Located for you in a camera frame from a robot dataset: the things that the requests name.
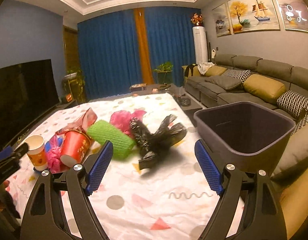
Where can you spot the patterned white tablecloth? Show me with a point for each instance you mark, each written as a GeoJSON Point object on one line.
{"type": "Point", "coordinates": [171, 201]}

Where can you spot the potted green plant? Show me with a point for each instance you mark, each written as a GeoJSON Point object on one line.
{"type": "Point", "coordinates": [164, 73]}

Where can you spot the pink plastic bag back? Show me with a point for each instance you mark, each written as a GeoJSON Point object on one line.
{"type": "Point", "coordinates": [121, 120]}

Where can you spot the pink plastic bag front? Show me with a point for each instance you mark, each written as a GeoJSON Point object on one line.
{"type": "Point", "coordinates": [53, 158]}

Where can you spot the red paper cup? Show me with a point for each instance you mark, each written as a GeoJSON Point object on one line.
{"type": "Point", "coordinates": [74, 147]}

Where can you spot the black television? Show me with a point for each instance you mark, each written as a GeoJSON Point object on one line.
{"type": "Point", "coordinates": [27, 91]}

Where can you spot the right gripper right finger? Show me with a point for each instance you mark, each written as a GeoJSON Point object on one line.
{"type": "Point", "coordinates": [262, 216]}

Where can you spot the dark grey trash bin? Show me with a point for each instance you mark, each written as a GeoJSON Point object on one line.
{"type": "Point", "coordinates": [245, 134]}

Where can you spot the right abstract painting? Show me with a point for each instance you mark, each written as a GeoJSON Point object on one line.
{"type": "Point", "coordinates": [294, 14]}

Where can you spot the grey sectional sofa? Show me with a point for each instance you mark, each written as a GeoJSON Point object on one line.
{"type": "Point", "coordinates": [290, 177]}

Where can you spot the patterned cushion far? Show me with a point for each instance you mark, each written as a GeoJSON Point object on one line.
{"type": "Point", "coordinates": [238, 74]}

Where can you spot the mustard cushion far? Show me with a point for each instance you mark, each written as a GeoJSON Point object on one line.
{"type": "Point", "coordinates": [215, 71]}

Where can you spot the sailboat tree painting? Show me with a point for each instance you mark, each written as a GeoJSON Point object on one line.
{"type": "Point", "coordinates": [252, 15]}

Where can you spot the blue foam net sleeve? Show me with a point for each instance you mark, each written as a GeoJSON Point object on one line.
{"type": "Point", "coordinates": [53, 142]}

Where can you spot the hanging plant on stand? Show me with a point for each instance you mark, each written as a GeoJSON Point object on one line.
{"type": "Point", "coordinates": [74, 84]}

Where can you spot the mustard cushion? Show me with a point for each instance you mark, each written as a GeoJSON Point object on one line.
{"type": "Point", "coordinates": [264, 88]}
{"type": "Point", "coordinates": [215, 71]}

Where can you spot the small landscape painting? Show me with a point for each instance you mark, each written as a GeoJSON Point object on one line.
{"type": "Point", "coordinates": [221, 20]}

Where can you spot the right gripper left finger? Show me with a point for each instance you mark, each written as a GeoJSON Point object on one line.
{"type": "Point", "coordinates": [44, 216]}

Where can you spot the artificial flower bouquet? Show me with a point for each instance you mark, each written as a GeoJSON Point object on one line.
{"type": "Point", "coordinates": [197, 20]}

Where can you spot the white standing air conditioner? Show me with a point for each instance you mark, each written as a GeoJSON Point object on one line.
{"type": "Point", "coordinates": [200, 44]}

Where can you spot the grey TV cabinet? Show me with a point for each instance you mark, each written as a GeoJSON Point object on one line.
{"type": "Point", "coordinates": [17, 139]}

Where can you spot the white orange paper cup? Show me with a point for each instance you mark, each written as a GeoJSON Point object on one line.
{"type": "Point", "coordinates": [36, 152]}

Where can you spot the blue curtains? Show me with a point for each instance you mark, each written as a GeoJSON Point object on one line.
{"type": "Point", "coordinates": [109, 48]}

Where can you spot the green foam net sleeve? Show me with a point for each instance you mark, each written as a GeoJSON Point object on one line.
{"type": "Point", "coordinates": [103, 131]}

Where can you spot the mustard cushion middle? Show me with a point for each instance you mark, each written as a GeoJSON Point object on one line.
{"type": "Point", "coordinates": [264, 88]}

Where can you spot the patterned cushion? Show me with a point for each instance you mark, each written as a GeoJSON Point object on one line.
{"type": "Point", "coordinates": [238, 74]}
{"type": "Point", "coordinates": [293, 103]}

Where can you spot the white clothes on sofa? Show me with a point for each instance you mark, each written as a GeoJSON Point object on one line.
{"type": "Point", "coordinates": [203, 67]}

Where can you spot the orange curtain strip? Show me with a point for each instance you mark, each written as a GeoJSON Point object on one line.
{"type": "Point", "coordinates": [143, 46]}

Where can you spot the pink plastic bag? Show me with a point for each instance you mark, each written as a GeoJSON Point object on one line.
{"type": "Point", "coordinates": [53, 158]}
{"type": "Point", "coordinates": [121, 120]}

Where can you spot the patterned cushion near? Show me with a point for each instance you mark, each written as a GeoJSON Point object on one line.
{"type": "Point", "coordinates": [293, 103]}

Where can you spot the large red white package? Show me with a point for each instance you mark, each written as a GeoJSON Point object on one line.
{"type": "Point", "coordinates": [81, 124]}

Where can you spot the black plastic bag back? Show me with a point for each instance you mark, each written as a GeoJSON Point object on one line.
{"type": "Point", "coordinates": [154, 147]}

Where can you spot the grey cushion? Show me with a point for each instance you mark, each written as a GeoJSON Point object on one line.
{"type": "Point", "coordinates": [225, 82]}

